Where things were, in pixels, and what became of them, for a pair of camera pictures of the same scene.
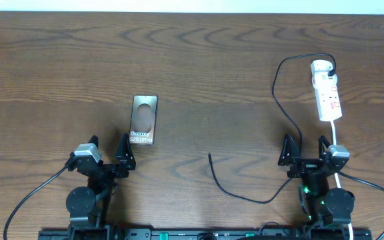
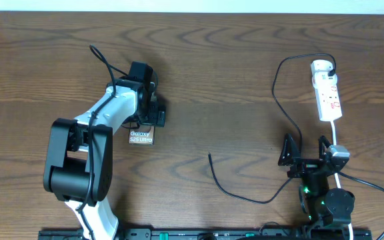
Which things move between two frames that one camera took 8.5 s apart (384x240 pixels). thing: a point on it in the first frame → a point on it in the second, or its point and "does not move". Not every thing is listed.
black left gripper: x=106 y=170 → x=159 y=113
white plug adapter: x=321 y=67 does not move
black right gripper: x=305 y=166 does not move
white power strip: x=327 y=96 does not move
